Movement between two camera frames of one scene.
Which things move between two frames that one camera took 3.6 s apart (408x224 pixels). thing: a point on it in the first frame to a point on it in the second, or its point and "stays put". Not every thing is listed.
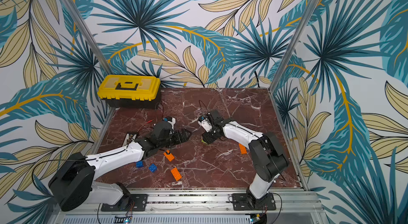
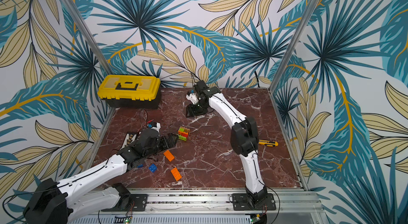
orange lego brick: [168, 155] stays put
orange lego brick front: [176, 173] stays put
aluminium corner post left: [74, 15] stays put
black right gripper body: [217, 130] to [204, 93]
